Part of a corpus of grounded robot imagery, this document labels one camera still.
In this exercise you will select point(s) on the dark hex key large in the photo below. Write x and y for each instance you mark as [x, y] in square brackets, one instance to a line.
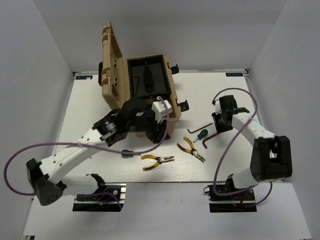
[204, 141]

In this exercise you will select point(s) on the yellow pliers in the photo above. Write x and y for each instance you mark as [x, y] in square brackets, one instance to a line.
[159, 160]
[191, 150]

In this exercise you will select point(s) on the yellow pliers centre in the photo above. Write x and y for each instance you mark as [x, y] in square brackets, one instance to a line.
[159, 160]

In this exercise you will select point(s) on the yellow pliers right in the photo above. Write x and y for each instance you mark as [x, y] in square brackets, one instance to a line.
[191, 150]

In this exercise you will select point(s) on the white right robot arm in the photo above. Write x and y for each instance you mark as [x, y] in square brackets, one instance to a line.
[271, 157]

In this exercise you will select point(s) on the tan plastic toolbox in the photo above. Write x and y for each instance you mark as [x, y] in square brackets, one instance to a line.
[113, 77]

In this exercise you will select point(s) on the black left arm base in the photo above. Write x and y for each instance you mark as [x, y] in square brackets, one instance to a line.
[110, 199]

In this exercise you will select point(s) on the green stubby screwdriver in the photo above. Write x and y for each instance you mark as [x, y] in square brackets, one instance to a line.
[125, 153]
[203, 133]

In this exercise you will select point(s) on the dark hex key small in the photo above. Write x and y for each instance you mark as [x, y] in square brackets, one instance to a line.
[201, 128]

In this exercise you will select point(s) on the black toolbox inner tray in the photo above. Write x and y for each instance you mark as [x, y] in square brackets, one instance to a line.
[154, 80]

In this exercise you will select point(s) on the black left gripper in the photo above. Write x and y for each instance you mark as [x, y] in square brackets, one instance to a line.
[156, 135]

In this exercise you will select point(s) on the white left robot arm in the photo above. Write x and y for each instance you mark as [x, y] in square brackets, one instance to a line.
[50, 178]

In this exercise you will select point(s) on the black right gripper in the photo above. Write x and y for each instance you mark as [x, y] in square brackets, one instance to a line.
[219, 128]

